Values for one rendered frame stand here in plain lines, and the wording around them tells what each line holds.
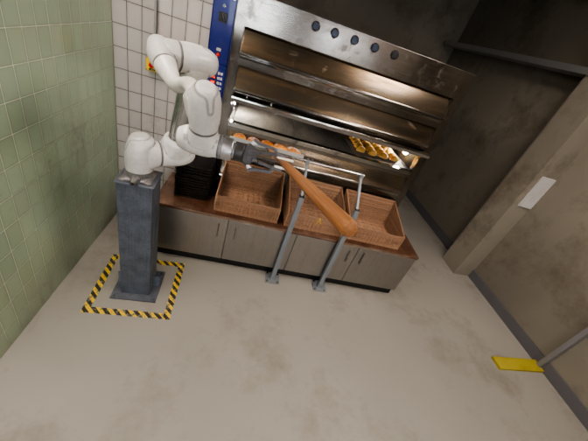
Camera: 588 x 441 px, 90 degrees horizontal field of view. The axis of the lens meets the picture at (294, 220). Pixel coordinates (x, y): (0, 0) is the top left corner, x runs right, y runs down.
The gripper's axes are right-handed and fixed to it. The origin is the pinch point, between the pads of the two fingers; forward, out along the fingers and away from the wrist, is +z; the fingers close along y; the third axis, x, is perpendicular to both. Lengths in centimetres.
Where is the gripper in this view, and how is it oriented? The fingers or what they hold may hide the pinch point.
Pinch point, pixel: (283, 164)
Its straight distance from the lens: 120.7
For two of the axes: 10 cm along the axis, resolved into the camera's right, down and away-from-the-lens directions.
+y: -2.6, 9.3, 2.6
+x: 1.5, 3.0, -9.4
